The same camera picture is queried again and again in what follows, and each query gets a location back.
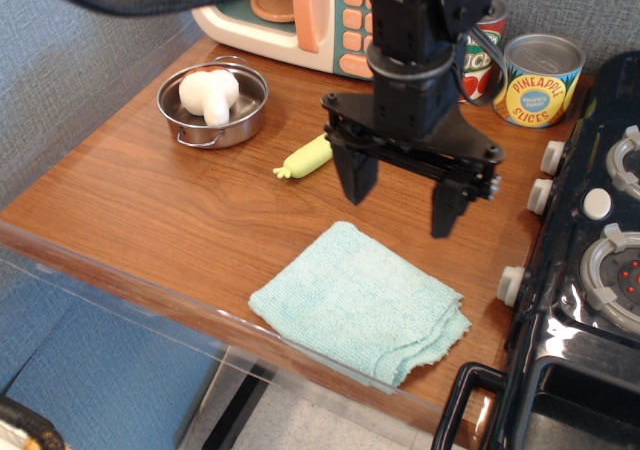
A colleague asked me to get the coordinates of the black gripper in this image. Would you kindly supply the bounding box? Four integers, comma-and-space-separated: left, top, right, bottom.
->
322, 58, 505, 239

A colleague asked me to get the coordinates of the light blue cloth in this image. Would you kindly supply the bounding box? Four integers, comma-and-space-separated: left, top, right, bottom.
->
249, 221, 471, 391

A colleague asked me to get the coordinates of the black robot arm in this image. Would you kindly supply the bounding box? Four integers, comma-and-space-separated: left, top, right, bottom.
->
322, 0, 504, 238

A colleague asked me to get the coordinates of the grey stove knob middle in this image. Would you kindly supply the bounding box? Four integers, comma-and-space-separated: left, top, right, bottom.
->
527, 179, 553, 216

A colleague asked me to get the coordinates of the grey stove knob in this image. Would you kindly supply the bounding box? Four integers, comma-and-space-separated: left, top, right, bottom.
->
540, 140, 565, 176
527, 179, 553, 216
497, 266, 525, 307

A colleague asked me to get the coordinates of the grey stove knob bottom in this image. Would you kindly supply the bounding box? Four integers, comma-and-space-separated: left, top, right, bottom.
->
497, 266, 525, 307

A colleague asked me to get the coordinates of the grey stove knob top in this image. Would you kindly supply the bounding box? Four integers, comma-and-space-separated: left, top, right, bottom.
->
540, 140, 565, 176

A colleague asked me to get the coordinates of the tomato sauce can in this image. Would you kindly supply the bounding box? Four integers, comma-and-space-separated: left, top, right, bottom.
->
460, 0, 508, 102

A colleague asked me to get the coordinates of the small steel pan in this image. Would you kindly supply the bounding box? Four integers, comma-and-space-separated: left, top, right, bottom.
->
156, 56, 269, 150

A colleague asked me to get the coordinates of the pineapple slices can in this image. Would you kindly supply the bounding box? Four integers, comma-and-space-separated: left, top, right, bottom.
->
493, 33, 585, 129

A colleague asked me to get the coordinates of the teal toy microwave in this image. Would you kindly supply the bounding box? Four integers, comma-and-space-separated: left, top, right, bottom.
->
192, 0, 373, 80

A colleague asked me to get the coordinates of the white plush mushroom toy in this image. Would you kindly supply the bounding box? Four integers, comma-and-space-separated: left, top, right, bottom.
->
178, 69, 240, 127

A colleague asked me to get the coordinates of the orange microwave plate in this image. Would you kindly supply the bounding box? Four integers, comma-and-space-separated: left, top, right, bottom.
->
250, 0, 295, 23

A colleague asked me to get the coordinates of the black toy stove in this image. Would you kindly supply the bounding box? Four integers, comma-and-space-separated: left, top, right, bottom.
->
432, 51, 639, 449

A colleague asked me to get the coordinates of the spoon with yellow-green handle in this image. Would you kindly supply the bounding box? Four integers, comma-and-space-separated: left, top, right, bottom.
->
272, 133, 333, 179

